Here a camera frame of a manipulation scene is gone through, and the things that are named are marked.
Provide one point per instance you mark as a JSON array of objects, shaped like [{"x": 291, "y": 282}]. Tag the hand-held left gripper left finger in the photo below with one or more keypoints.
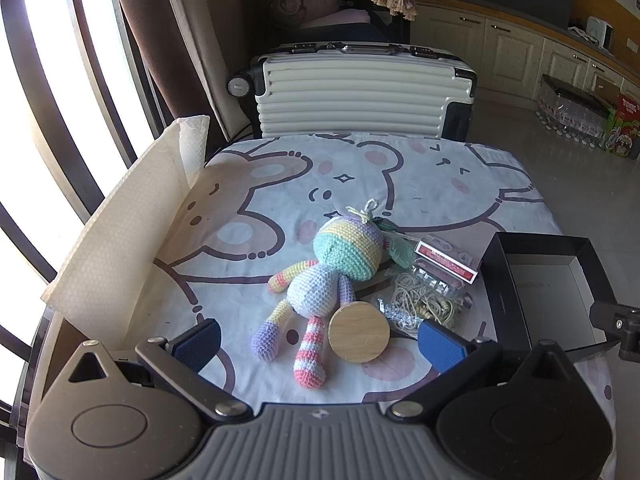
[{"x": 200, "y": 340}]

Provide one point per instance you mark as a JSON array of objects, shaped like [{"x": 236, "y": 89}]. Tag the black cardboard box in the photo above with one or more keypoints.
[{"x": 540, "y": 285}]

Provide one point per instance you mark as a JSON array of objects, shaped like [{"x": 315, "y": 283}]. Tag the white ribbed suitcase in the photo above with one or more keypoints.
[{"x": 350, "y": 95}]

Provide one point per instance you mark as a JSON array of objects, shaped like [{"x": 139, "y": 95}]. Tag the clear blister pack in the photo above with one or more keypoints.
[{"x": 442, "y": 286}]

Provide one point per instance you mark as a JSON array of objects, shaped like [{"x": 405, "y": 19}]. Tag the pastel crochet doll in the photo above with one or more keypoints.
[{"x": 345, "y": 255}]

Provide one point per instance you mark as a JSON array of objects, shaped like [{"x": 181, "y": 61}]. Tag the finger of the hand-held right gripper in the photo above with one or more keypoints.
[{"x": 612, "y": 320}]

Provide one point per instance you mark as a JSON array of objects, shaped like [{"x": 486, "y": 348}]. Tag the black window railing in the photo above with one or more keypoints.
[{"x": 85, "y": 10}]

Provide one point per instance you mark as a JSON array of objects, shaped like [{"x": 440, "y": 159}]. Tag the brown curtain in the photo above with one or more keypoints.
[{"x": 145, "y": 25}]

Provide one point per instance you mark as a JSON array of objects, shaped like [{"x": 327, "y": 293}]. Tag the red card box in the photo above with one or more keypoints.
[{"x": 445, "y": 260}]

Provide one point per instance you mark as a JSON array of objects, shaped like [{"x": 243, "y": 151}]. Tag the red green carton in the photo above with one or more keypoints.
[{"x": 625, "y": 125}]

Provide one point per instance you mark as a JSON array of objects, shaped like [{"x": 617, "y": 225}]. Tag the round wooden lid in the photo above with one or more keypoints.
[{"x": 359, "y": 330}]

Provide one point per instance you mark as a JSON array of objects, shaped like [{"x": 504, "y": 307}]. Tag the pack of water bottles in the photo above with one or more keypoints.
[{"x": 570, "y": 110}]

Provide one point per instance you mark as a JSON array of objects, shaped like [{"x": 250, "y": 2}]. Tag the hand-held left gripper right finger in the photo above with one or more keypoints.
[{"x": 440, "y": 347}]

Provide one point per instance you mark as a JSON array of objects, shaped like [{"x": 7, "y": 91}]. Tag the brown cardboard box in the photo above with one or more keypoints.
[{"x": 607, "y": 92}]

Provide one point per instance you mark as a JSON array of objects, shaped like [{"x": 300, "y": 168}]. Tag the printed bear blanket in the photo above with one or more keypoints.
[{"x": 300, "y": 185}]

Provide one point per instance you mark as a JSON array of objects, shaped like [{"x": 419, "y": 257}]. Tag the dark blue bag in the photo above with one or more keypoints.
[{"x": 350, "y": 30}]

